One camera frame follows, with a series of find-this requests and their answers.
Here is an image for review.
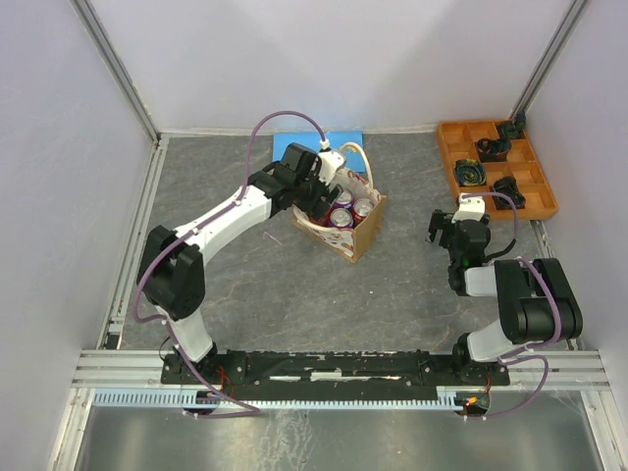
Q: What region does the red soda can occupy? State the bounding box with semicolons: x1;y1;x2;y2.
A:
310;199;334;227
351;198;375;226

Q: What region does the patterned canvas tote bag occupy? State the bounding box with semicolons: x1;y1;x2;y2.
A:
291;141;387;263

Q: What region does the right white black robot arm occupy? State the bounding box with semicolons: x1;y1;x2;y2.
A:
421;209;583;386

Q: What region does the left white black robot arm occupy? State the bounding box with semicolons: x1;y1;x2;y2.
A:
137;143;345;383

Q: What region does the purple soda can rear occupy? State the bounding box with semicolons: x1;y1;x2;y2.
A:
334;189;354;210

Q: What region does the purple soda can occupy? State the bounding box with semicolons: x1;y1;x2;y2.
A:
334;189;354;210
328;208;354;230

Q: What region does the purple soda can front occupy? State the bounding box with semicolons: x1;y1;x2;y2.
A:
328;208;354;230

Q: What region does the blue printed folded cloth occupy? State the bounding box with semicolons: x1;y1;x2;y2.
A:
273;131;366;174

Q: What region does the rolled dark sock left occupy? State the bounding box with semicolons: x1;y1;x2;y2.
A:
453;159;487;187

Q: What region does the rolled dark sock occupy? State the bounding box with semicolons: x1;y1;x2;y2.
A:
496;111;527;140
475;138;512;163
491;176;526;210
453;159;487;187

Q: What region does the rolled dark sock bottom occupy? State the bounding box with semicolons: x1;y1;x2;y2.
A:
491;176;526;210

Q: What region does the rolled dark sock middle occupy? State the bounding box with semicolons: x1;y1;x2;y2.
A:
475;138;512;163

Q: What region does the orange compartment tray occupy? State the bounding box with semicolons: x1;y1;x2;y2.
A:
437;120;558;220

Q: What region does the rolled dark sock top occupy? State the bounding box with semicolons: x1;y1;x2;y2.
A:
496;111;527;140

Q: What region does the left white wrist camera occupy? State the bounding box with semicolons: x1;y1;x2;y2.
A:
318;139;346;186

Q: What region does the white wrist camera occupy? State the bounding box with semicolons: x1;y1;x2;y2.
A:
318;139;346;186
451;193;486;223

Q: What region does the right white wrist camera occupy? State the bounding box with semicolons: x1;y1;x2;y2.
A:
451;193;486;223

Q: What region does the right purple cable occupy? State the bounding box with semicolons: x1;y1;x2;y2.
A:
460;191;563;423

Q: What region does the blue slotted cable duct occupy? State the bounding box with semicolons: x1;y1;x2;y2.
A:
92;389;462;411

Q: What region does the aluminium frame rail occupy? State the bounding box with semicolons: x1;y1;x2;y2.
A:
71;349;610;392

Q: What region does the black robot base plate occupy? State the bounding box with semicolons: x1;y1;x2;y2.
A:
160;348;512;400

